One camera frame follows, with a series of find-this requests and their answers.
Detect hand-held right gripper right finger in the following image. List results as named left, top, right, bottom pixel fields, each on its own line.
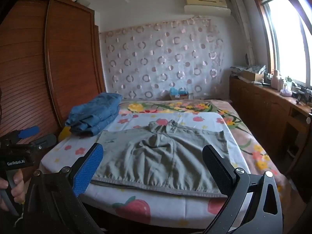
left=202, top=144, right=284, bottom=234

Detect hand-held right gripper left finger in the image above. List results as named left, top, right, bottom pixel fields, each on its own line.
left=23, top=143, right=104, bottom=234

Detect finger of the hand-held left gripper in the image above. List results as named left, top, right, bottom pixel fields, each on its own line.
left=10, top=126, right=40, bottom=140
left=29, top=135, right=57, bottom=150

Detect grey pants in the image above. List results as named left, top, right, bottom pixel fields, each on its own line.
left=91, top=119, right=231, bottom=198

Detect person's left hand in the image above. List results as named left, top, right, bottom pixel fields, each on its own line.
left=0, top=168, right=25, bottom=211

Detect floral pink blanket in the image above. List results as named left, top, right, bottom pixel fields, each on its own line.
left=119, top=99, right=305, bottom=205

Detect folded blue denim jeans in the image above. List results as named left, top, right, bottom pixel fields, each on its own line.
left=65, top=93, right=123, bottom=136

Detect strawberry print bed sheet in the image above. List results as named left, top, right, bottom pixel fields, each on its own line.
left=40, top=112, right=251, bottom=227

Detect wooden cabinet counter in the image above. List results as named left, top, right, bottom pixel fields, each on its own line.
left=229, top=75, right=312, bottom=200

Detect cardboard box with blue cloth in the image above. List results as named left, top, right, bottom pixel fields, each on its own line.
left=169, top=87, right=189, bottom=100

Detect wooden slatted wardrobe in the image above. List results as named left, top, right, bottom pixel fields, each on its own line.
left=0, top=0, right=106, bottom=176

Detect open cardboard box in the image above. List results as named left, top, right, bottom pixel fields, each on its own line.
left=241, top=69, right=265, bottom=82

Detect black small tripods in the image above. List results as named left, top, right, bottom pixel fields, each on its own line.
left=291, top=85, right=312, bottom=105

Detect beige window curtain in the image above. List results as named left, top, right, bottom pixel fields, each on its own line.
left=230, top=0, right=256, bottom=66

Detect window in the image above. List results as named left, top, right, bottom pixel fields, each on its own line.
left=251, top=0, right=312, bottom=88

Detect cream air conditioner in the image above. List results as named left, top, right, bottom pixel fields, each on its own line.
left=184, top=0, right=231, bottom=17

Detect circle pattern wall curtain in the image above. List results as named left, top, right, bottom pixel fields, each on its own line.
left=99, top=17, right=225, bottom=100

